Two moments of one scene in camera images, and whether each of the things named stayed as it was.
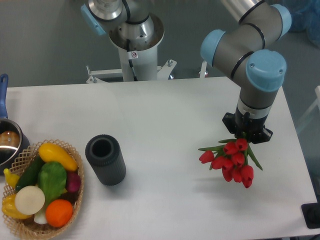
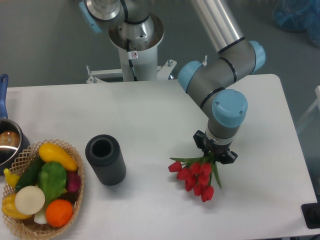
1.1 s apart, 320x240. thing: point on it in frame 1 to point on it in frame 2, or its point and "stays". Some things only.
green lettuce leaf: (52, 178) stays
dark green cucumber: (30, 176) stays
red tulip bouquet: (233, 158) to (197, 172)
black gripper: (244, 126) to (221, 151)
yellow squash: (50, 152) stays
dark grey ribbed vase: (105, 154) stays
